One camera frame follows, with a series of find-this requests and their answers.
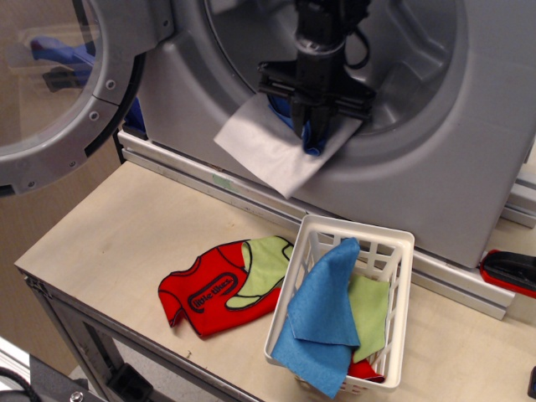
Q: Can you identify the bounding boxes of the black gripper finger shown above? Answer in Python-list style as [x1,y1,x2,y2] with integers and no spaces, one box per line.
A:
[308,105,338,150]
[290,94,312,137]

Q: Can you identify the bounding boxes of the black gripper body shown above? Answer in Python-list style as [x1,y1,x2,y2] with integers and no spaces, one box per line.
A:
[258,42,376,121]

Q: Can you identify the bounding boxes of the dark blue garment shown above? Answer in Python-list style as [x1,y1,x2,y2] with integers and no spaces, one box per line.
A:
[267,95,325,157]

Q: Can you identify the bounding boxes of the light blue felt cloth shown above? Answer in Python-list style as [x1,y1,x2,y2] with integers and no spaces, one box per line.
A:
[272,238,360,399]

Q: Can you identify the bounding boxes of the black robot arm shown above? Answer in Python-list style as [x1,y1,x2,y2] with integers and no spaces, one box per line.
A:
[258,1,376,156]

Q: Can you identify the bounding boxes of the grey toy washing machine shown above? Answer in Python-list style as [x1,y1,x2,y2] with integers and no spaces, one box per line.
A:
[138,1,535,268]

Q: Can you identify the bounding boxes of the white plastic laundry basket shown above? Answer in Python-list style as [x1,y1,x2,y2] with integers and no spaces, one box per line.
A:
[264,215,414,394]

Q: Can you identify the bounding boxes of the round grey machine door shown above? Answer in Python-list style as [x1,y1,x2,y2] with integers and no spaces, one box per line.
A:
[1,1,173,196]

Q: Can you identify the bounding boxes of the white grey cloth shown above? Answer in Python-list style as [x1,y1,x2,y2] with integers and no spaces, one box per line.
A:
[214,94,362,198]

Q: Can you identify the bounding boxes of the green shirt on table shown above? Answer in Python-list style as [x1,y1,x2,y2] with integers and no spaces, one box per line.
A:
[225,235,294,310]

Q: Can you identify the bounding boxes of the green cloth in basket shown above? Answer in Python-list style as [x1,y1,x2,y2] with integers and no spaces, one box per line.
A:
[348,276,389,363]

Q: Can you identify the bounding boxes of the red little tikes shirt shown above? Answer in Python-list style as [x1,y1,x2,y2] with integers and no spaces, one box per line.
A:
[158,241,281,338]

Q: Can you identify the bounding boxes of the red black clamp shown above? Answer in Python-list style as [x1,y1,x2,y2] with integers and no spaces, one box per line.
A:
[479,250,535,298]

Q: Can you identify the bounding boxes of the red cloth in basket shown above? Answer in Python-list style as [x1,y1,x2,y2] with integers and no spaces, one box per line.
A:
[348,359,385,384]

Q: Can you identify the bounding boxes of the blue clamp behind door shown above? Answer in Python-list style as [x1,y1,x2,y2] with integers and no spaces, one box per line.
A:
[30,36,95,68]

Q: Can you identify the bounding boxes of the aluminium extrusion rail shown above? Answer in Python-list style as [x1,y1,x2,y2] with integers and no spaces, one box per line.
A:
[116,131,515,320]

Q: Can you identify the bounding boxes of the metal table frame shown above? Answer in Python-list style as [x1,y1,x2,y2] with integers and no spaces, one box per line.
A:
[21,271,258,401]

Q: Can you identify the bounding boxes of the black braided cable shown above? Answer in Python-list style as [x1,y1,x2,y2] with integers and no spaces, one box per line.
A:
[0,367,37,402]

